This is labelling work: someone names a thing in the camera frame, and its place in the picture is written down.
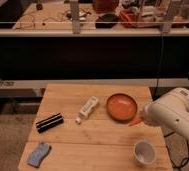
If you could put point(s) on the orange pepper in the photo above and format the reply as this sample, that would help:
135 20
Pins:
135 121

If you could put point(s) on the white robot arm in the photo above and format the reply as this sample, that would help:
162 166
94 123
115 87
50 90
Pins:
170 110

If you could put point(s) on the white ceramic cup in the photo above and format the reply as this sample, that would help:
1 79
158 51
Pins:
144 153

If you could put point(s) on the white tube bottle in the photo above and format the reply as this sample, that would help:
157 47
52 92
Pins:
85 111

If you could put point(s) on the orange plate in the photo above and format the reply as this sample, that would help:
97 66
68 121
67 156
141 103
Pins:
121 107

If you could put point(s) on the black rectangular box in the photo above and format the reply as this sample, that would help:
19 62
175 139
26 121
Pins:
49 122

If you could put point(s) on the black bowl on shelf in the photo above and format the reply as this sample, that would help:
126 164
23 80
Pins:
107 20

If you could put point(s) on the red container on shelf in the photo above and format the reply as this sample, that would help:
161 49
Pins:
131 19

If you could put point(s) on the blue sponge cloth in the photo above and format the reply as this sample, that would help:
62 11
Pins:
41 151

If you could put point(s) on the metal shelf post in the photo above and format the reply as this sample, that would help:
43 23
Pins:
74 7

